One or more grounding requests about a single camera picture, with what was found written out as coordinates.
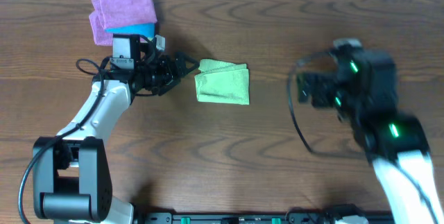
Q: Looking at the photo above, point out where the blue folded cloth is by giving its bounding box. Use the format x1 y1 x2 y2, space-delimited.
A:
105 23 155 39

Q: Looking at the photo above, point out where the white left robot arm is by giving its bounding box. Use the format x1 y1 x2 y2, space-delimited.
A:
25 34 199 223

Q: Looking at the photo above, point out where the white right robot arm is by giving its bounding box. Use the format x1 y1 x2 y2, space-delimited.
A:
289 44 443 223

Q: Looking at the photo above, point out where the green microfiber cloth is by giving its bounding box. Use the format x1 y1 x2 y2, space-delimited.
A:
194 59 250 105

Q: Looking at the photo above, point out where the lower purple folded cloth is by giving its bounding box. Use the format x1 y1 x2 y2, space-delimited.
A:
89 0 112 46

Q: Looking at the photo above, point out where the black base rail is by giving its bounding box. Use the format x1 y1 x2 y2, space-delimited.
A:
133 211 396 224

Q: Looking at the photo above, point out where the purple folded cloth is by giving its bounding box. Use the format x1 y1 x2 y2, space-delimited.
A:
99 0 157 29
89 0 112 46

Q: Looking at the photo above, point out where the top purple folded cloth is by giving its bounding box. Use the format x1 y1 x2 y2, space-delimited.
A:
99 0 157 29

